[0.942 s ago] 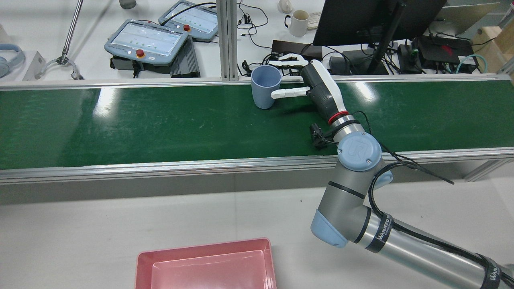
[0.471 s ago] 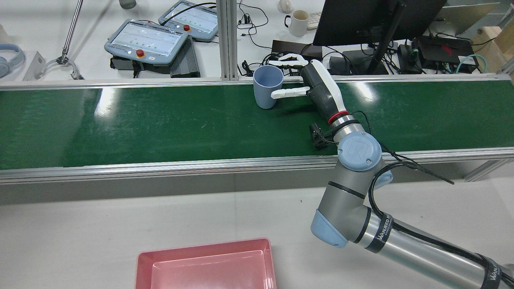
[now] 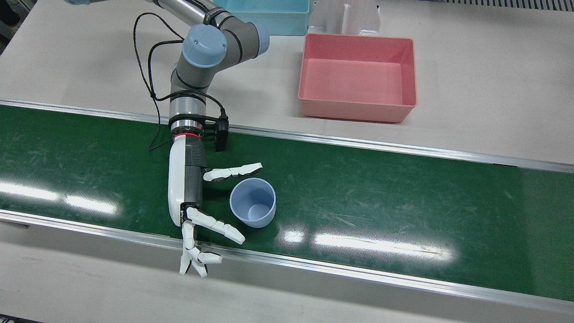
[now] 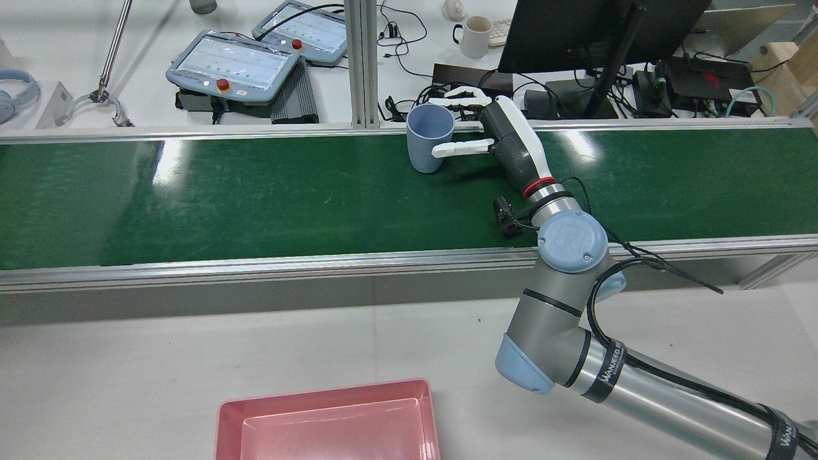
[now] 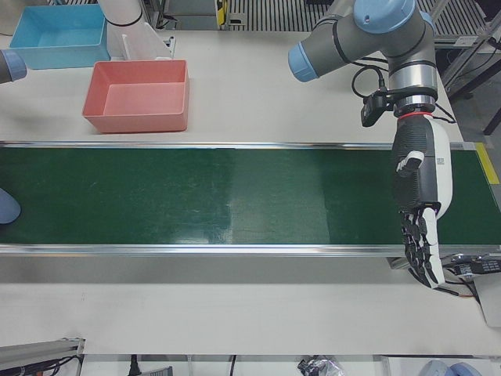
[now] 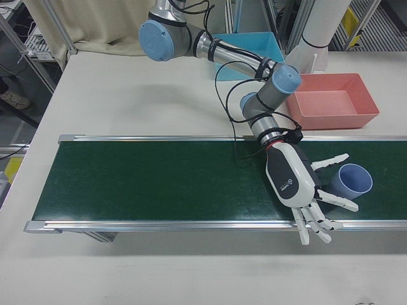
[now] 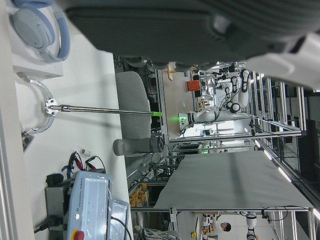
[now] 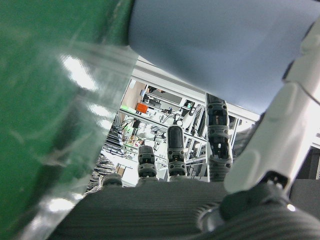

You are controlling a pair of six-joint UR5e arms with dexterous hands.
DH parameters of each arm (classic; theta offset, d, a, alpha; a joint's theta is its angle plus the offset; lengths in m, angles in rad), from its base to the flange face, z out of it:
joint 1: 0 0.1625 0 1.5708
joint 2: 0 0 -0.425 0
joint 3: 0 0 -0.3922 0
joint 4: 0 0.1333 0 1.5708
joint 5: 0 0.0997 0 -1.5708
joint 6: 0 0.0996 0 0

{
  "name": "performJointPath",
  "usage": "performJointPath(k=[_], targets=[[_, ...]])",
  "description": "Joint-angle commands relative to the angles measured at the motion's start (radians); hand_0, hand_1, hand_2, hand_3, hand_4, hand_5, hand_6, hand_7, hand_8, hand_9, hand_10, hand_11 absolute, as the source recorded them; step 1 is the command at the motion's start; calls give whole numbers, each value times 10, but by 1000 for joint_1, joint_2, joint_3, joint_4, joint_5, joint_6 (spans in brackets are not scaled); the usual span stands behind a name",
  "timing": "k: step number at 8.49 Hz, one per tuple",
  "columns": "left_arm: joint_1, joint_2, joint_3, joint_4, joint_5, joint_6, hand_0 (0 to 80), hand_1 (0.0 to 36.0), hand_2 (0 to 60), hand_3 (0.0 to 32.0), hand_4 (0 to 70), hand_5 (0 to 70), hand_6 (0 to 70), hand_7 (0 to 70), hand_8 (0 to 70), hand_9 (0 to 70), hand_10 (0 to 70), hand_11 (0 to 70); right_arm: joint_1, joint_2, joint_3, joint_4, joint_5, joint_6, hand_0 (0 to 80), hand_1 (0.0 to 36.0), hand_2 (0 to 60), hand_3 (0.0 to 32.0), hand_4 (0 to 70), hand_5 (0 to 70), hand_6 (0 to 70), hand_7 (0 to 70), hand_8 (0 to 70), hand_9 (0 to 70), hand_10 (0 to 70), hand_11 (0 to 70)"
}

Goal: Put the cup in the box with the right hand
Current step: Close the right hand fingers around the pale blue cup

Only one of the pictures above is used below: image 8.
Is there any aluminium frame shelving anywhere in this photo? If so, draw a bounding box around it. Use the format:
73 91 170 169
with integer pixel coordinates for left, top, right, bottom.
119 56 261 182

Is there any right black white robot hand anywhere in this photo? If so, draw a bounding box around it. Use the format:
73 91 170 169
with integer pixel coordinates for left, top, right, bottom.
47 17 320 240

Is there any light blue plastic cup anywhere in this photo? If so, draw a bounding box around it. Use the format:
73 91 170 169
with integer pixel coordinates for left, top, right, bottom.
128 0 320 116

